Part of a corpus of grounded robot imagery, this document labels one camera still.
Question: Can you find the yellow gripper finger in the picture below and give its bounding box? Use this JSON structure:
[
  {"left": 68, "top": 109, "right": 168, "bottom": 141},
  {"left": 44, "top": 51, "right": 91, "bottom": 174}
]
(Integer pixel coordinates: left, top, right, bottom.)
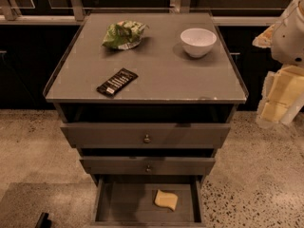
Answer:
[
  {"left": 268, "top": 68, "right": 304, "bottom": 107},
  {"left": 256, "top": 100, "right": 287, "bottom": 127}
]

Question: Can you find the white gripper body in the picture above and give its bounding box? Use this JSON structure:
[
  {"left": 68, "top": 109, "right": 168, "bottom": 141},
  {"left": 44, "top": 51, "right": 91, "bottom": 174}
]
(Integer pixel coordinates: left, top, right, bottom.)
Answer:
[{"left": 278, "top": 64, "right": 304, "bottom": 95}]

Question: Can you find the yellow sponge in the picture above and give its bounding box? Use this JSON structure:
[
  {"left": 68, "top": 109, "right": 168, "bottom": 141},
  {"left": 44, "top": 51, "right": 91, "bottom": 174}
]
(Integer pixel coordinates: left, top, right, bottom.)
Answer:
[{"left": 154, "top": 190, "right": 179, "bottom": 211}]

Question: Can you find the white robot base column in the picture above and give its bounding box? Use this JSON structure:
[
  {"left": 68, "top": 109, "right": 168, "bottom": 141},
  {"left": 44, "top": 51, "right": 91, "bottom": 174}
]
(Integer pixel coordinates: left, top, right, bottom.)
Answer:
[{"left": 280, "top": 93, "right": 304, "bottom": 124}]

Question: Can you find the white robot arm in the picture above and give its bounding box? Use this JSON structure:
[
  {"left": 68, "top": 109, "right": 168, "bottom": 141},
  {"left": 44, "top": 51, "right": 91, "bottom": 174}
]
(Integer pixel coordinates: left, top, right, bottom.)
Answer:
[{"left": 253, "top": 0, "right": 304, "bottom": 128}]

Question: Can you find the grey drawer cabinet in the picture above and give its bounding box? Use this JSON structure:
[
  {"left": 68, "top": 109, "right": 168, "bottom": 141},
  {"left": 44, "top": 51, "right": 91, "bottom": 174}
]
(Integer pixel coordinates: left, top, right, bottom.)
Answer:
[{"left": 43, "top": 12, "right": 249, "bottom": 228}]

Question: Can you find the grey bottom drawer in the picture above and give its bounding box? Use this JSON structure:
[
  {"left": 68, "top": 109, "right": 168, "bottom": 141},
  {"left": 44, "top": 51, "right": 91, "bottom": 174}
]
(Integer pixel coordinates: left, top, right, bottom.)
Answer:
[{"left": 92, "top": 175, "right": 205, "bottom": 228}]

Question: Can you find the grey drawer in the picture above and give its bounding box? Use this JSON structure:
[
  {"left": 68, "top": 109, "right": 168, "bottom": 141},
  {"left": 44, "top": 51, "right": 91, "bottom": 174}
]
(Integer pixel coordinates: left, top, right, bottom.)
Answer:
[
  {"left": 80, "top": 156, "right": 215, "bottom": 175},
  {"left": 61, "top": 123, "right": 230, "bottom": 148},
  {"left": 92, "top": 175, "right": 205, "bottom": 228}
]

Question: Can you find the grey middle drawer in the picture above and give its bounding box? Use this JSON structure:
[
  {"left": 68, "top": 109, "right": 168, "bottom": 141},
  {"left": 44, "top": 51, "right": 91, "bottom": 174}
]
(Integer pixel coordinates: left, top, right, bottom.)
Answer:
[{"left": 80, "top": 156, "right": 215, "bottom": 175}]

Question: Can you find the grey top drawer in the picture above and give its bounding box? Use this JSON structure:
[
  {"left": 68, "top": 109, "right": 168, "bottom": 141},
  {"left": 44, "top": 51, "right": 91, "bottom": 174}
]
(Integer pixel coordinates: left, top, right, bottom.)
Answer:
[{"left": 61, "top": 123, "right": 230, "bottom": 148}]

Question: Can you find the white ceramic bowl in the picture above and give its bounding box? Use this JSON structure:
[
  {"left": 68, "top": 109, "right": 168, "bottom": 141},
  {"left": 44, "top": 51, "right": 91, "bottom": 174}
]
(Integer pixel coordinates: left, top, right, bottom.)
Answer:
[{"left": 180, "top": 28, "right": 217, "bottom": 58}]

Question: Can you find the black snack bar wrapper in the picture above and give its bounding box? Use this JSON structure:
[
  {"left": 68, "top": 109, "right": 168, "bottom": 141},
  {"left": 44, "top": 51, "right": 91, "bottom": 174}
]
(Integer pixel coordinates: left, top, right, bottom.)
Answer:
[{"left": 96, "top": 68, "right": 138, "bottom": 97}]

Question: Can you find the green chip bag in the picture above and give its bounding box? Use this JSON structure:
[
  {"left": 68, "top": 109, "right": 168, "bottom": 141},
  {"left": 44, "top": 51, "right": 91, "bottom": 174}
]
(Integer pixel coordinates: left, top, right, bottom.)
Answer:
[{"left": 103, "top": 20, "right": 147, "bottom": 50}]

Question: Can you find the black object at floor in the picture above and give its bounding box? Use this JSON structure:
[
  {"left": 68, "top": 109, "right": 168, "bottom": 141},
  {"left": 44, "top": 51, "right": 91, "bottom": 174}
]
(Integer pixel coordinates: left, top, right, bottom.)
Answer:
[{"left": 35, "top": 212, "right": 51, "bottom": 228}]

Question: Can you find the metal railing frame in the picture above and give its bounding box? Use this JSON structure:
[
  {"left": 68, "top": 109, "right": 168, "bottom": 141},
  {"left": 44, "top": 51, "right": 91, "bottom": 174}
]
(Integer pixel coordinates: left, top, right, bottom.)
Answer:
[{"left": 0, "top": 0, "right": 292, "bottom": 26}]

